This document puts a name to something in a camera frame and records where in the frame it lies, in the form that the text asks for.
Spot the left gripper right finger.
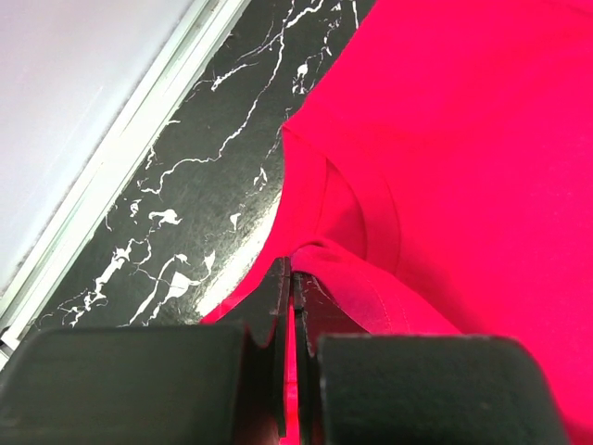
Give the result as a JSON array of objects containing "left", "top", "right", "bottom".
[{"left": 293, "top": 273, "right": 569, "bottom": 444}]

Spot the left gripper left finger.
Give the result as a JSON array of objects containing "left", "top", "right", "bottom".
[{"left": 1, "top": 258, "right": 291, "bottom": 444}]

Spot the bright pink t shirt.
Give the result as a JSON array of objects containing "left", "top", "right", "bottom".
[{"left": 207, "top": 1, "right": 592, "bottom": 444}]

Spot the black marble pattern mat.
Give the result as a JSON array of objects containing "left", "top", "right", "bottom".
[{"left": 30, "top": 1, "right": 372, "bottom": 332}]

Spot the left aluminium frame post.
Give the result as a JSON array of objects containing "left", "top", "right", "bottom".
[{"left": 1, "top": 1, "right": 247, "bottom": 362}]

